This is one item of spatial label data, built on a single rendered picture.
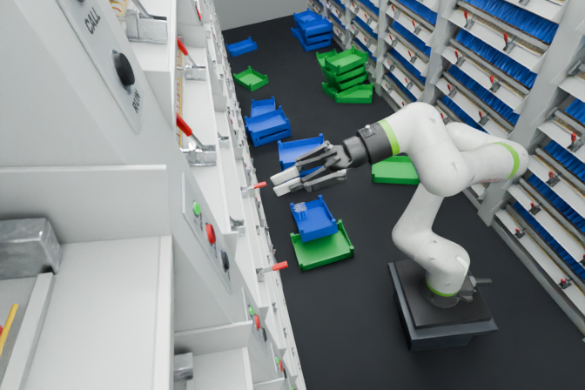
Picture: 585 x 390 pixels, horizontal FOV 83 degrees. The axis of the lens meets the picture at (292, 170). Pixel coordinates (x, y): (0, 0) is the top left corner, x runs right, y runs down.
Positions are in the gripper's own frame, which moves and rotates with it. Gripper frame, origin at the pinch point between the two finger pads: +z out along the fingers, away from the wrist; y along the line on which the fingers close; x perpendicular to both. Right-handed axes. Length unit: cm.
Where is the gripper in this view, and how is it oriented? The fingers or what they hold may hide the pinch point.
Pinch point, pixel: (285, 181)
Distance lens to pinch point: 83.1
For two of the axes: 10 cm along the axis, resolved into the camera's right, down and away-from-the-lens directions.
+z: -9.2, 4.0, 0.7
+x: 3.3, 6.3, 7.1
